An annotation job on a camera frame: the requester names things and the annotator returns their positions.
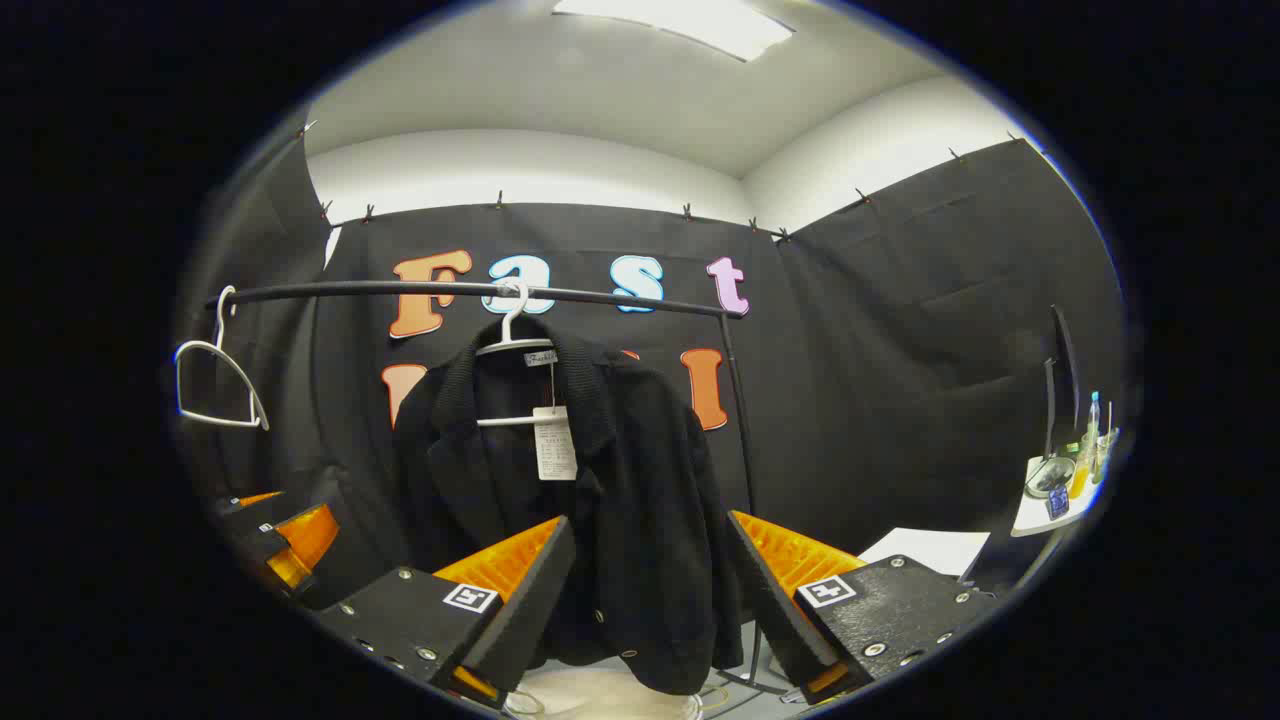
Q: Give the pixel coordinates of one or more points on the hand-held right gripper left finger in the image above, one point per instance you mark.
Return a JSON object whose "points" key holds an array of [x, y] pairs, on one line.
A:
{"points": [[530, 610]]}

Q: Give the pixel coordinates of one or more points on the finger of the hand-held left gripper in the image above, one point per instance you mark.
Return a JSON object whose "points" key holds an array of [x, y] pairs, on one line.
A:
{"points": [[255, 497], [300, 540]]}

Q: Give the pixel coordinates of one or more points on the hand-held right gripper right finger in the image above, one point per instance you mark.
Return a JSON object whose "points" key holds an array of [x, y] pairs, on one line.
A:
{"points": [[775, 610]]}

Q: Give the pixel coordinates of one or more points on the white laundry hamper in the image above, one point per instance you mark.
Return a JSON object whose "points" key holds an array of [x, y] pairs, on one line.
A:
{"points": [[600, 695]]}

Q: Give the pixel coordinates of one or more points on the black knit jacket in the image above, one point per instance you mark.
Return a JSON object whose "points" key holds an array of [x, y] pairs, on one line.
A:
{"points": [[650, 500]]}

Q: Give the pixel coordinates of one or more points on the small white clothes hanger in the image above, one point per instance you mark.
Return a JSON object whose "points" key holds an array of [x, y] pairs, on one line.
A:
{"points": [[220, 325]]}

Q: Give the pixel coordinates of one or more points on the black clothes rack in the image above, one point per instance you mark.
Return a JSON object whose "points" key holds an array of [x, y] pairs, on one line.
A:
{"points": [[350, 290]]}

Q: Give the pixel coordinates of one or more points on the wide white clothes hanger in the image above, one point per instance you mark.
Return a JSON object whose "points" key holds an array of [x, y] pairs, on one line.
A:
{"points": [[512, 320]]}

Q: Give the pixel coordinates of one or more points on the white flat board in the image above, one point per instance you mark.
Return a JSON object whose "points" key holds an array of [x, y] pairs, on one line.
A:
{"points": [[925, 550]]}

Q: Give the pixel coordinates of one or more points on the white side table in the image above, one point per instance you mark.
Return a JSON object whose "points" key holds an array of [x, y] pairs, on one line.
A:
{"points": [[1035, 520]]}

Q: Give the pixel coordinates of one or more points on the black backdrop cloth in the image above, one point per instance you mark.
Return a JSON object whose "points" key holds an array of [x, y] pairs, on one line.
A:
{"points": [[900, 350]]}

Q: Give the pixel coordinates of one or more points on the round silver dish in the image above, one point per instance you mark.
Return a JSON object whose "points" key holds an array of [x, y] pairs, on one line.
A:
{"points": [[1048, 477]]}

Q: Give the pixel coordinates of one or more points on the glass of orange drink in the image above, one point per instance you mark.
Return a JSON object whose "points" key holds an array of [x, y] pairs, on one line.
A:
{"points": [[1079, 480]]}

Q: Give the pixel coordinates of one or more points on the clear bottle with blue cap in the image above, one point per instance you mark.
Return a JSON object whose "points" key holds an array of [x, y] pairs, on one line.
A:
{"points": [[1093, 430]]}

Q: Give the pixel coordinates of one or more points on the ceiling light panel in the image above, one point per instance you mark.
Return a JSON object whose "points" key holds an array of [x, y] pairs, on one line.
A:
{"points": [[700, 25]]}

